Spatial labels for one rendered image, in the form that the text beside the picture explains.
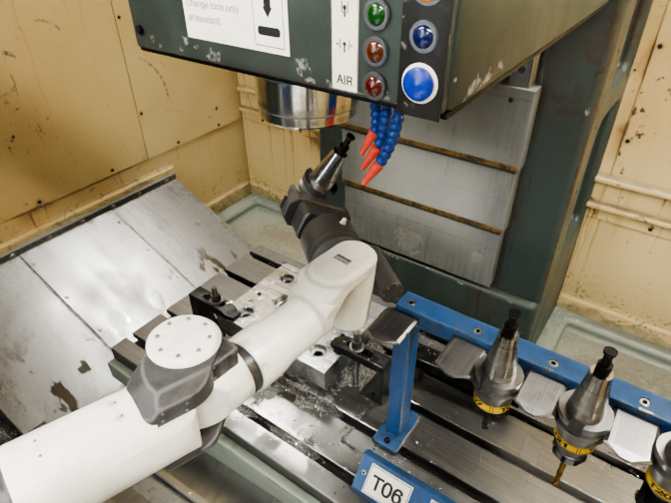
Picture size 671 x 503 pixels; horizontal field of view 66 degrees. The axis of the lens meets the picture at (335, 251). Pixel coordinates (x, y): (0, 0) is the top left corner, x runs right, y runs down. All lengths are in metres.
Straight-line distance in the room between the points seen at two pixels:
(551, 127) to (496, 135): 0.11
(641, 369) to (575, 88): 0.94
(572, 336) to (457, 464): 0.88
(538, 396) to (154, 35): 0.67
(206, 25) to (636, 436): 0.69
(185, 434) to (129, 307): 1.15
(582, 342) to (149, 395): 1.47
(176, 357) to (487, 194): 0.89
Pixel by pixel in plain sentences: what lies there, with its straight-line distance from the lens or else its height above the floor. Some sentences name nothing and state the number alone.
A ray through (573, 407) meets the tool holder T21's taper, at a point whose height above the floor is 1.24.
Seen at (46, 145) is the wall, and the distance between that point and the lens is 1.76.
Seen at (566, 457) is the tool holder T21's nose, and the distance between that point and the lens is 0.78.
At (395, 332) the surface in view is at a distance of 0.77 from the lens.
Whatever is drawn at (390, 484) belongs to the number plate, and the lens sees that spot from 0.94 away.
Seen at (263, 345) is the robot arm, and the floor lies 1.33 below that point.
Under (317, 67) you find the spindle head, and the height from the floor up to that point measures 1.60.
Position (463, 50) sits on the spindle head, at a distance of 0.49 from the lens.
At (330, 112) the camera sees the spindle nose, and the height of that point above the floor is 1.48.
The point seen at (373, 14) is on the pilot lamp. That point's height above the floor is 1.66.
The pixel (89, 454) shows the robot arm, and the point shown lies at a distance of 0.55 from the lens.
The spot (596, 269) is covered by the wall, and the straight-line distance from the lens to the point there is 1.75.
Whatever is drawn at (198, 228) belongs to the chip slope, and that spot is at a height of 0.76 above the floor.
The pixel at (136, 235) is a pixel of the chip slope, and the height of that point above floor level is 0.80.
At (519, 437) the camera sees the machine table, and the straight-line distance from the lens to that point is 1.09.
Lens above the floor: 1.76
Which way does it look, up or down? 36 degrees down
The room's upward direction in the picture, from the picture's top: 1 degrees counter-clockwise
